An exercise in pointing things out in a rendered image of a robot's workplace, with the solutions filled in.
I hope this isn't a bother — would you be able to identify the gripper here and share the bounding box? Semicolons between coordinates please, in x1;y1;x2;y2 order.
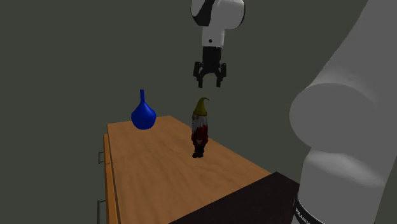
193;46;228;89

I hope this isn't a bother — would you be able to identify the garden gnome figure yellow hat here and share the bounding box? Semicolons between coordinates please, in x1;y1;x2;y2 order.
190;97;211;159

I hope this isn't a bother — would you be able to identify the blue vase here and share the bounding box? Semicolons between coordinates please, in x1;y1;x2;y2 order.
130;89;157;130

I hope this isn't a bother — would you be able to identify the wooden chest of drawers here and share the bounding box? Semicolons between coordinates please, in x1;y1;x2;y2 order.
97;115;273;224

